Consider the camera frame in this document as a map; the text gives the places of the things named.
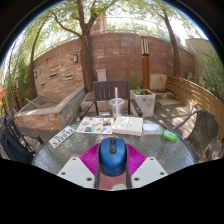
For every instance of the grey electrical box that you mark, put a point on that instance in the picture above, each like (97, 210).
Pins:
(101, 75)

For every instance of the stone raised garden trough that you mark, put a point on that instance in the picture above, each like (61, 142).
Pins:
(50, 116)

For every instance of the beige stone slab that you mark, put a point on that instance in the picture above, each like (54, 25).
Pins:
(158, 82)

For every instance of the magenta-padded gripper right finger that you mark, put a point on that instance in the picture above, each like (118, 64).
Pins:
(148, 171)

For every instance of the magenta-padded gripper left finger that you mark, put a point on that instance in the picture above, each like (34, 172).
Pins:
(76, 171)

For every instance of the dark wooden slat chair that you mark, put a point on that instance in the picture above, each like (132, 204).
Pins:
(106, 90)

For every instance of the slender leaning tree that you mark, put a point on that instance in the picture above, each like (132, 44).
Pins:
(174, 50)

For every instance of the beige concrete planter with plant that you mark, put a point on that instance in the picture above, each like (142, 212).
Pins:
(145, 103)

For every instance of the black wall lamp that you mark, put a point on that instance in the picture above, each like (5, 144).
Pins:
(35, 74)
(75, 58)

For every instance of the blue and white box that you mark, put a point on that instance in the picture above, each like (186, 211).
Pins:
(152, 128)

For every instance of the clear plastic cup with straw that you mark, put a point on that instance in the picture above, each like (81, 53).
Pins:
(116, 106)

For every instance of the blue computer mouse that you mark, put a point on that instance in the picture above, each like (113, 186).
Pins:
(112, 160)

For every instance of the curved wooden slat fence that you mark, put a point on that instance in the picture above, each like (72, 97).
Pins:
(190, 91)

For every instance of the black metal chair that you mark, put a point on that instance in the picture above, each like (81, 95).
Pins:
(15, 143)

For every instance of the forked tree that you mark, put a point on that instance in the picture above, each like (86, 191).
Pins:
(87, 60)

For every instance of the brown wicker chair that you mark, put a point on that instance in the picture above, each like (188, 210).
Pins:
(203, 130)

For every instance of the wooden garden lamp post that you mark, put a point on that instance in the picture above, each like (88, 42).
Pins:
(145, 66)

